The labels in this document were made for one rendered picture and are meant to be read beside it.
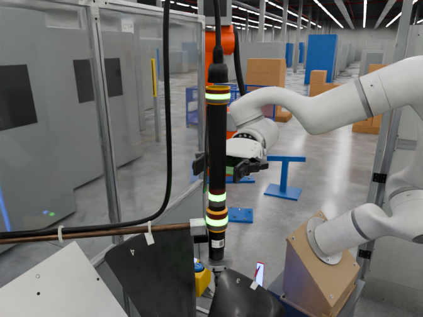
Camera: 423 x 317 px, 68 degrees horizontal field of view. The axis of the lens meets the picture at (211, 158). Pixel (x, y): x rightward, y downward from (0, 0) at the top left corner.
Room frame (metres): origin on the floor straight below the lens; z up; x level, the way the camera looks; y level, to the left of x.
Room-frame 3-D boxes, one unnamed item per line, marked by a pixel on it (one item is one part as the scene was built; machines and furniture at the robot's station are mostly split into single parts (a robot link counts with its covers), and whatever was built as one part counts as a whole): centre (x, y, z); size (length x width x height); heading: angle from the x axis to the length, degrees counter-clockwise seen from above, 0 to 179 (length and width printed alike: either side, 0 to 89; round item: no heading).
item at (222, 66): (0.56, -0.01, 1.64); 0.04 x 0.04 x 0.46
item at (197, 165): (0.60, 0.03, 1.65); 0.07 x 0.03 x 0.03; 154
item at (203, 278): (1.01, 0.09, 1.02); 0.16 x 0.10 x 0.11; 64
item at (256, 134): (0.71, -0.09, 1.65); 0.09 x 0.03 x 0.08; 64
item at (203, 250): (0.56, 0.00, 1.49); 0.09 x 0.07 x 0.10; 99
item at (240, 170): (0.55, -0.07, 1.65); 0.07 x 0.03 x 0.03; 154
